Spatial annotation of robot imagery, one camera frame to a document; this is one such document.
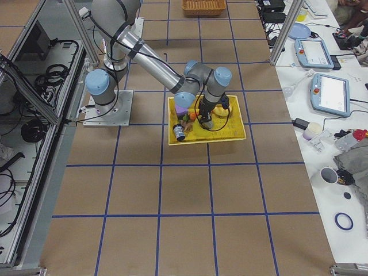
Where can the black power adapter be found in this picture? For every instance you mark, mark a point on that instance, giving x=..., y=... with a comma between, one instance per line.
x=300, y=123

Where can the yellow woven tray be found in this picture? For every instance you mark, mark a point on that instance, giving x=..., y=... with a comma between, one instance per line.
x=224, y=128

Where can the white light bulb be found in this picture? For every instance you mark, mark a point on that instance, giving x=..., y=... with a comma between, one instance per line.
x=289, y=90

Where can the blue plate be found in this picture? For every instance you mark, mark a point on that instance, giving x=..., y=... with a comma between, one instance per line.
x=299, y=31

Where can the purple foam cube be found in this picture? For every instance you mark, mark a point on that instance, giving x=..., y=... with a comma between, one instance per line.
x=180, y=111

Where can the small spice jar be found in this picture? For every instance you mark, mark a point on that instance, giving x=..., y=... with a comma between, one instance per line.
x=179, y=132

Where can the teach pendant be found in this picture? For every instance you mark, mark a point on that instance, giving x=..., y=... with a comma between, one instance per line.
x=330, y=94
x=313, y=54

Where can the white mug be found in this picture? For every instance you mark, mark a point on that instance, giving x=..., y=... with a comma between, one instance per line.
x=325, y=177

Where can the brown wicker basket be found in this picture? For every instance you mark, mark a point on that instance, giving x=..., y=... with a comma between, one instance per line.
x=203, y=7

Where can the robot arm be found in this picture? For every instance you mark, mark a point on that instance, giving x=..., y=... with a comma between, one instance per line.
x=114, y=21

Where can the toy croissant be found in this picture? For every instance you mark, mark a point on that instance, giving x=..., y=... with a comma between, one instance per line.
x=220, y=111

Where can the brown ginger root toy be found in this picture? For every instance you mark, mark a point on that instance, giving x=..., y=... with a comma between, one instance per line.
x=188, y=126

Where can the aluminium frame post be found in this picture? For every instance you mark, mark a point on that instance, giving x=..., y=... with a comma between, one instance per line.
x=291, y=16

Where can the lower teach pendant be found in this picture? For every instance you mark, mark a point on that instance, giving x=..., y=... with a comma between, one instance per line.
x=330, y=94

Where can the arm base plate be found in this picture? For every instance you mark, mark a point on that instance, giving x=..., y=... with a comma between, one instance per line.
x=112, y=115

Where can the upper teach pendant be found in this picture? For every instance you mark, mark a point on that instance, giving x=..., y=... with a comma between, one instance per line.
x=313, y=54

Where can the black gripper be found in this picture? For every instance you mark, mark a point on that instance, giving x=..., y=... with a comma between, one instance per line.
x=205, y=110

